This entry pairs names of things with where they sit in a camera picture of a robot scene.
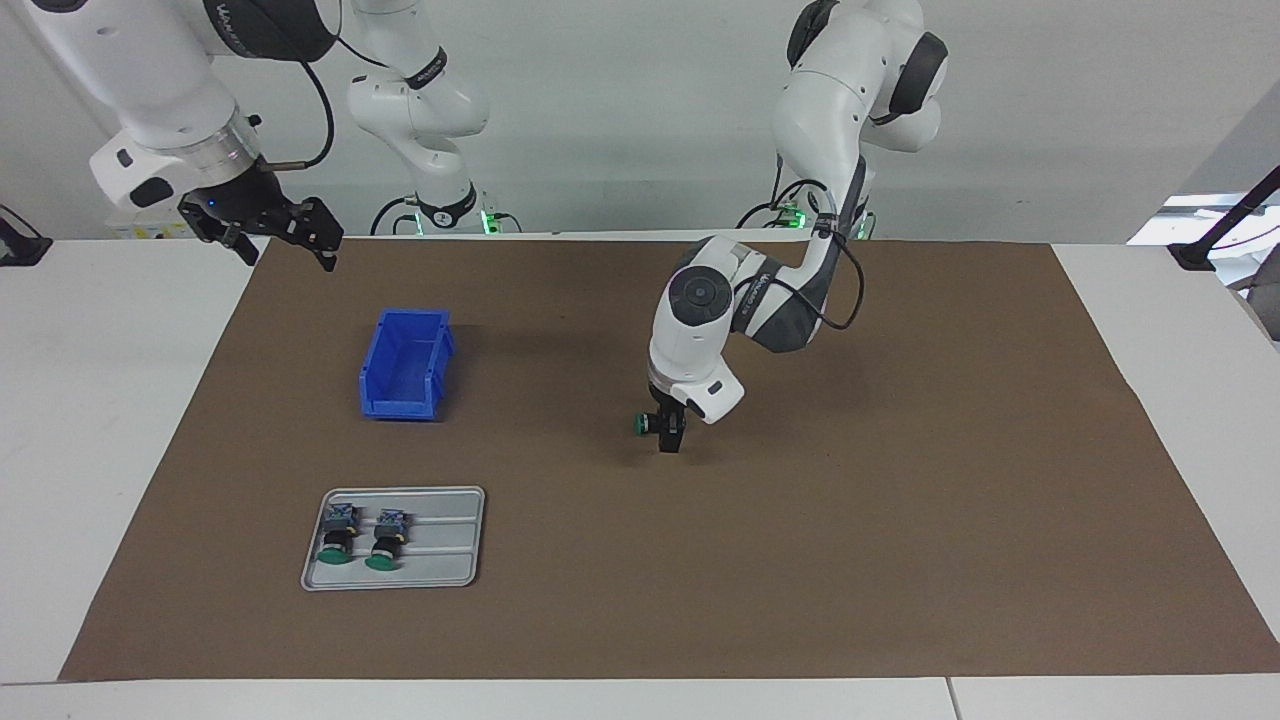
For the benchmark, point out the white box yellow label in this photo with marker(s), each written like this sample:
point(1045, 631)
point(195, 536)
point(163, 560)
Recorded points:
point(150, 231)

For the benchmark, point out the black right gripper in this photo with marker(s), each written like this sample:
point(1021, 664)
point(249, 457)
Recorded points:
point(230, 205)

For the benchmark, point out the silver metal tray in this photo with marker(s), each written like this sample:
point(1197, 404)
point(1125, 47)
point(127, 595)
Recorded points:
point(445, 545)

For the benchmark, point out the blue plastic storage bin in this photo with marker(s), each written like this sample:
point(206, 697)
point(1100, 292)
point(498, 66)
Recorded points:
point(405, 365)

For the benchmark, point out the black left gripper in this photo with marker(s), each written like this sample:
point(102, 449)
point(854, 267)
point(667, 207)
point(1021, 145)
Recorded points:
point(668, 400)

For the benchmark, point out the grey background chair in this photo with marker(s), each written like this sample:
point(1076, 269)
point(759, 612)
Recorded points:
point(1268, 310)

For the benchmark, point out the black slanted pole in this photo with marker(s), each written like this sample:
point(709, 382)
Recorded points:
point(1215, 235)

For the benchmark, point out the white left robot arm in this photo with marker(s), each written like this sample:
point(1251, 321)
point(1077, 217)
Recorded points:
point(700, 330)

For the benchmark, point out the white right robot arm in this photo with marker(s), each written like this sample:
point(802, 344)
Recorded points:
point(150, 70)

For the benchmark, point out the green lit base connector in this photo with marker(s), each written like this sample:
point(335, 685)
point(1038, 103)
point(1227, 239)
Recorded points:
point(490, 222)
point(792, 217)

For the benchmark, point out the green push button switch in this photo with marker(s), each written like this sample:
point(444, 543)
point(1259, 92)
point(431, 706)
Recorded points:
point(640, 424)
point(387, 535)
point(338, 530)

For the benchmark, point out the black table clamp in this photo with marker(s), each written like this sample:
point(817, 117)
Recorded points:
point(22, 250)

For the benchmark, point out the brown table mat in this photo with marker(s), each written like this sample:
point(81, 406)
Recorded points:
point(700, 560)

